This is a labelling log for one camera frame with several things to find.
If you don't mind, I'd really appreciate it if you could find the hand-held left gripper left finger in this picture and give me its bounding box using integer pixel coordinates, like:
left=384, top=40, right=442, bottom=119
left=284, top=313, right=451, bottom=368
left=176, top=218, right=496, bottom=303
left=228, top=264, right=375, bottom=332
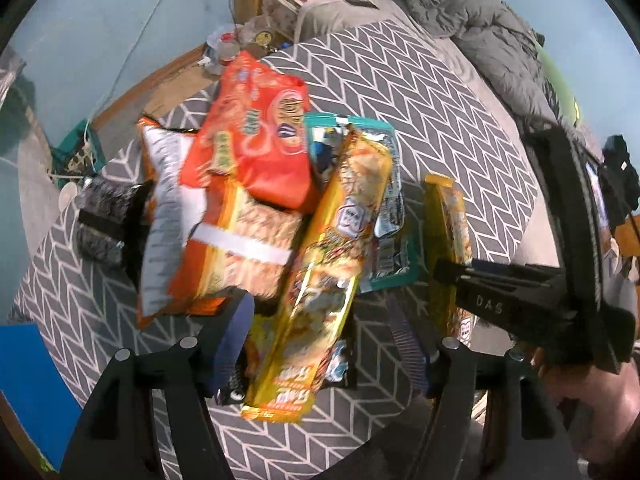
left=60, top=291, right=256, bottom=480

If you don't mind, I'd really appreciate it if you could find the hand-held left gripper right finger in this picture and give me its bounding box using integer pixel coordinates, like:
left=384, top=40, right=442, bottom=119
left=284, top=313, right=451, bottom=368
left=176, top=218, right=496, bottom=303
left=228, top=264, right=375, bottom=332
left=387, top=300, right=558, bottom=480

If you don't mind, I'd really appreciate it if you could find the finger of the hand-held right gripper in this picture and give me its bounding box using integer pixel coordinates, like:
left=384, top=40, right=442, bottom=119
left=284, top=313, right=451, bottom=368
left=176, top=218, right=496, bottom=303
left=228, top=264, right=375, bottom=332
left=432, top=259, right=566, bottom=292

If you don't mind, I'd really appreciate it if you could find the narrow yellow snack packet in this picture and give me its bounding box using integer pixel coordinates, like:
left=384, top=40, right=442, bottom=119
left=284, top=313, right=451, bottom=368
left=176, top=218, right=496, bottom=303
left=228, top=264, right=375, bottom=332
left=424, top=174, right=477, bottom=347

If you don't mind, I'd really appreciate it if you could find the teal snack packet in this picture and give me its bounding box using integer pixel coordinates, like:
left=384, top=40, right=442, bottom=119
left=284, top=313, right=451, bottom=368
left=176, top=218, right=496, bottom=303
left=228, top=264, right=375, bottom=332
left=302, top=112, right=422, bottom=294

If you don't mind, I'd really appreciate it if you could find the orange cracker packet white band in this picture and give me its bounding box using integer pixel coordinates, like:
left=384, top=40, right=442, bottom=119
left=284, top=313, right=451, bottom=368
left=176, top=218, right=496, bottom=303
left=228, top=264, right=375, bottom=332
left=170, top=180, right=304, bottom=312

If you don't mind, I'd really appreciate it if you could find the long yellow snack packet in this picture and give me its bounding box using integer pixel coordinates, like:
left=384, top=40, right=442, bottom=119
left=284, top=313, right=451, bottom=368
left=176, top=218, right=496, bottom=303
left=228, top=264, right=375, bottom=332
left=241, top=127, right=396, bottom=423

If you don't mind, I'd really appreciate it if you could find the white snack bag orange edge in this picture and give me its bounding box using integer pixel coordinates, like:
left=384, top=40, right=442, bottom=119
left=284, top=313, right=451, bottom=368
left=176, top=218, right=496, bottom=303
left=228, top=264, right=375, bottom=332
left=137, top=117, right=211, bottom=330

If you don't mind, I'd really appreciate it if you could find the blue box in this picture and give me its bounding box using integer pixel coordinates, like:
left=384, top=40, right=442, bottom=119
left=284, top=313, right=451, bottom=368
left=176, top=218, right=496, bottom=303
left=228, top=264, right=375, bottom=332
left=0, top=322, right=84, bottom=472

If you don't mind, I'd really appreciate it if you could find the large orange snack bag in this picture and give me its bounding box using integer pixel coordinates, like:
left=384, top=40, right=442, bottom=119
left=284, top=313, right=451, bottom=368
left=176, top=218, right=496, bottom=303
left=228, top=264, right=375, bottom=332
left=182, top=50, right=321, bottom=212

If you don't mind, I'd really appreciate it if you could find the person's right hand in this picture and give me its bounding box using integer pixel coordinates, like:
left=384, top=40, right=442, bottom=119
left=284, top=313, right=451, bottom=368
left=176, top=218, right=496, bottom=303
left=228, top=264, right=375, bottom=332
left=532, top=347, right=640, bottom=467

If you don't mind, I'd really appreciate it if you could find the dark object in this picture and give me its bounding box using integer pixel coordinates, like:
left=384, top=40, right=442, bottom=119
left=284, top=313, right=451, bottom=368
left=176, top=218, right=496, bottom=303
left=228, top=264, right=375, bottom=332
left=597, top=135, right=640, bottom=222

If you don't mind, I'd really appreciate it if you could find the green cloth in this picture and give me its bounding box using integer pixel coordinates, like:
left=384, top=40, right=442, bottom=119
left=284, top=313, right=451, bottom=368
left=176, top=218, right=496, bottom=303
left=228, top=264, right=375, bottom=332
left=540, top=42, right=581, bottom=128

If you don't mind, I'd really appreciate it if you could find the black white patterned packet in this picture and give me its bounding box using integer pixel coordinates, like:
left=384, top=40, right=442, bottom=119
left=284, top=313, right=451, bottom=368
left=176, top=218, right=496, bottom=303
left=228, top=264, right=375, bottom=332
left=75, top=177, right=151, bottom=272

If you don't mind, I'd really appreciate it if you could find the grey duvet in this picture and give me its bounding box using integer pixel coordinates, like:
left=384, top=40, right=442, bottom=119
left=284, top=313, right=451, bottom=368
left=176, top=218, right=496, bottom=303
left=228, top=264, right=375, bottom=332
left=335, top=0, right=562, bottom=132

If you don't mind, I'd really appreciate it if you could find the teal basket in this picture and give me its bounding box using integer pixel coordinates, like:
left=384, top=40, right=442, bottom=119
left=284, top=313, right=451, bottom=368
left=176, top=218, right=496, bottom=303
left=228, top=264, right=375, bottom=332
left=52, top=120, right=107, bottom=177

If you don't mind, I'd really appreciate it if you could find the grey bed sheet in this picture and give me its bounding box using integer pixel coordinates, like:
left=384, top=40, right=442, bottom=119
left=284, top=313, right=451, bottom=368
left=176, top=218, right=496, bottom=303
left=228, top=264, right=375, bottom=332
left=295, top=0, right=563, bottom=268

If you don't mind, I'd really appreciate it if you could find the floral patterned pillow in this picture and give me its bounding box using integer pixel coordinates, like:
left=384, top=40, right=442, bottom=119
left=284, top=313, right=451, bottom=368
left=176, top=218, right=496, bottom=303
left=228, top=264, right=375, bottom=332
left=262, top=0, right=361, bottom=42

